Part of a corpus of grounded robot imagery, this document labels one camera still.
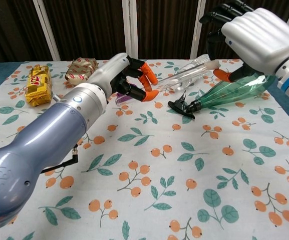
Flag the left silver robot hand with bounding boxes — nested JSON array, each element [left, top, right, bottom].
[[88, 52, 159, 103]]

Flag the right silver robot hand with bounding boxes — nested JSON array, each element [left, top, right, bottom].
[[199, 0, 289, 83]]

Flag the clear glass test tube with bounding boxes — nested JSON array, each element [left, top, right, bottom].
[[156, 62, 211, 90]]

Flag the gold foil packet red print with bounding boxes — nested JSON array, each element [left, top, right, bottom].
[[64, 57, 99, 88]]

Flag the purple toy brick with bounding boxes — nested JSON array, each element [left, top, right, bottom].
[[114, 92, 133, 105]]

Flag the dark folding screen white frames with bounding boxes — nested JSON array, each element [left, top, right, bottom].
[[0, 0, 289, 66]]

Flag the green spray bottle black trigger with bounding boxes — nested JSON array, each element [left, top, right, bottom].
[[168, 72, 277, 120]]

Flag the yellow snack packet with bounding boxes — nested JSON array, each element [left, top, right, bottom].
[[25, 64, 54, 108]]

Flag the clear plastic water bottle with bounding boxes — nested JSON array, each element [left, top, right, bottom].
[[174, 55, 211, 91]]

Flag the floral print tablecloth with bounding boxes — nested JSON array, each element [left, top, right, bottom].
[[0, 58, 289, 240]]

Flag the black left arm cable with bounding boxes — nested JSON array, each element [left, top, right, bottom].
[[41, 146, 80, 176]]

